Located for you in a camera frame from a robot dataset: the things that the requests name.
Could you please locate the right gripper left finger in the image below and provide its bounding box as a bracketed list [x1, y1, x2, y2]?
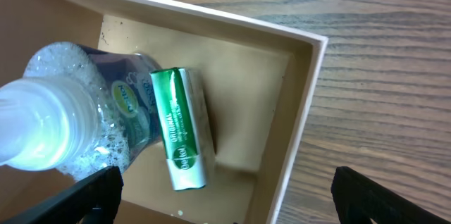
[2, 166, 123, 224]

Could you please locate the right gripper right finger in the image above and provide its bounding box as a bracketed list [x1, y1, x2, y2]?
[330, 166, 450, 224]

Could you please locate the clear hand wash bottle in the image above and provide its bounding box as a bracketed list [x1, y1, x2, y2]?
[1, 42, 161, 180]

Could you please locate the green Dettol soap bar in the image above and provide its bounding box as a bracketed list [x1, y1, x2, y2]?
[151, 68, 215, 191]

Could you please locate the white cardboard box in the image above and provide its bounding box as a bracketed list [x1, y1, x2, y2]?
[1, 0, 327, 223]

